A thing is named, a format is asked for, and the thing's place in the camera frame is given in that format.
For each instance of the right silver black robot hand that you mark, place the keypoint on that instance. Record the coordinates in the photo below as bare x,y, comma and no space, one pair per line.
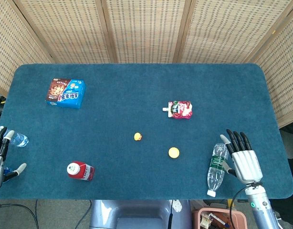
246,164

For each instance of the small yellow toy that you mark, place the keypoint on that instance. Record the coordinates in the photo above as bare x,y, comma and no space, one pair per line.
137,136

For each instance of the blue white round container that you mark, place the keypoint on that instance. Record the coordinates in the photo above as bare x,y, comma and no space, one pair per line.
7,170

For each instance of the clear bottle green label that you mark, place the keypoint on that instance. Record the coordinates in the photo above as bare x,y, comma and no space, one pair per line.
217,167

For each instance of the clear bottle blue label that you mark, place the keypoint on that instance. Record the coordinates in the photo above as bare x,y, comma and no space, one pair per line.
18,139

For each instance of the pink plastic basket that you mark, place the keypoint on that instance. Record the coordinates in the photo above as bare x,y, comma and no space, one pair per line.
234,215

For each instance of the white plastic part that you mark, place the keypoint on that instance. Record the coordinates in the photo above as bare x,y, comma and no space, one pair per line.
178,205

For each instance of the red bottle white cap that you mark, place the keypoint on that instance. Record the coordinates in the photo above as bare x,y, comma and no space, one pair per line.
80,170

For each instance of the red white spout pouch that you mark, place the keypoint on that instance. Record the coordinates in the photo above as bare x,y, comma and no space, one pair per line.
181,109

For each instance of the blue brown snack box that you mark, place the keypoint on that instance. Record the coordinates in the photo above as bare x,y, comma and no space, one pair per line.
65,93

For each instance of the woven bamboo screen panel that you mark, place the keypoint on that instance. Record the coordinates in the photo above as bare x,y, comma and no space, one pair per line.
285,71
146,31
65,31
227,31
8,47

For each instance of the silver blue robot torso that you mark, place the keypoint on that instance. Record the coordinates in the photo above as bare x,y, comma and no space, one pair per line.
139,214

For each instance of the blue felt table cover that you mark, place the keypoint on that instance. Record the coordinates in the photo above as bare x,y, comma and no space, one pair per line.
137,83

